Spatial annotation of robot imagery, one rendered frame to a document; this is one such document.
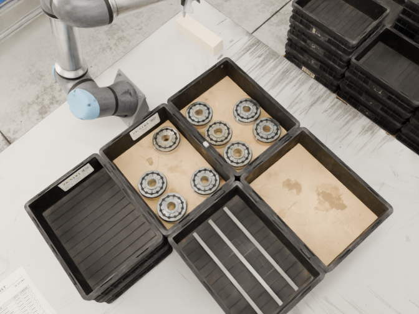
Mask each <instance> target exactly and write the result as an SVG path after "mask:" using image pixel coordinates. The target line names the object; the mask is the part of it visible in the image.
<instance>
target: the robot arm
mask: <svg viewBox="0 0 419 314"><path fill-rule="evenodd" d="M168 1H171V0H40V2H41V8H42V11H43V12H44V14H45V15H47V16H48V17H49V20H50V24H51V29H52V35H53V38H54V44H55V49H56V53H57V60H56V61H55V64H54V65H53V67H52V74H53V76H54V78H55V80H56V82H57V83H58V84H59V85H60V86H61V87H62V89H63V90H64V92H65V93H66V94H67V96H68V97H67V103H68V105H69V109H70V111H71V113H72V114H73V115H74V116H75V117H76V118H78V119H80V120H94V119H96V118H103V117H109V116H115V117H120V118H128V117H132V116H133V115H134V114H135V112H136V110H137V107H138V96H137V92H136V90H135V88H134V87H133V85H132V84H131V83H130V82H128V81H126V80H121V81H117V82H115V83H113V84H111V85H109V86H108V87H99V86H98V85H97V84H96V82H95V81H94V80H93V78H92V77H91V76H90V74H89V70H88V64H87V61H86V60H85V59H84V58H83V57H82V49H81V44H80V35H79V28H95V27H102V26H106V25H109V24H112V23H113V21H114V19H116V18H118V17H122V16H125V15H127V14H131V13H133V12H137V11H141V10H143V9H146V8H149V7H152V6H156V5H158V4H161V3H164V2H168ZM192 1H197V2H198V3H200V0H181V11H182V15H183V17H185V15H186V12H188V13H190V14H192V13H193V8H192V6H191V2H192Z"/></svg>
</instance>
